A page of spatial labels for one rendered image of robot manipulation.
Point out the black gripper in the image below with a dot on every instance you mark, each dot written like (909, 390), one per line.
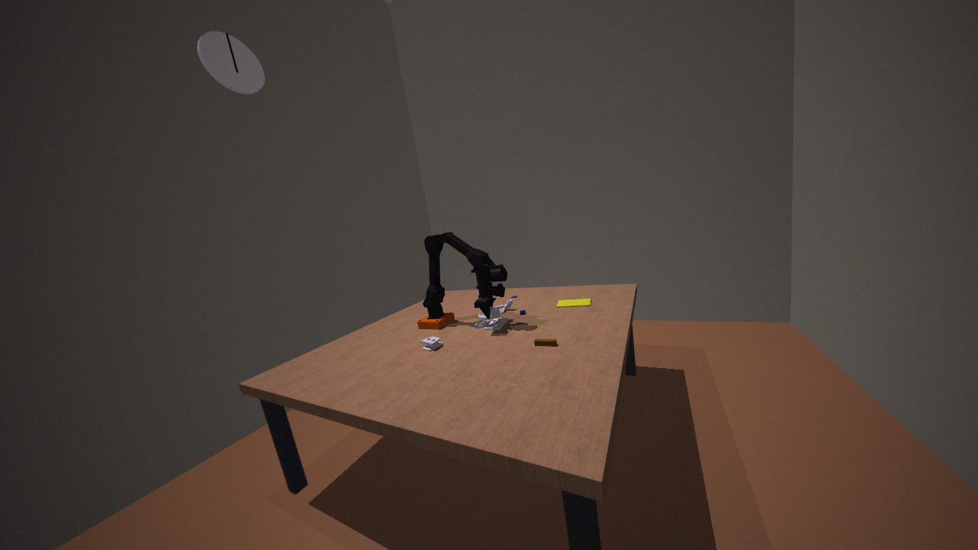
(485, 302)

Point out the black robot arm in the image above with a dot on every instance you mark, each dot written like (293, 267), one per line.
(484, 267)

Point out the yellow flat rectangular plate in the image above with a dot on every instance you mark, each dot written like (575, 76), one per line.
(574, 302)

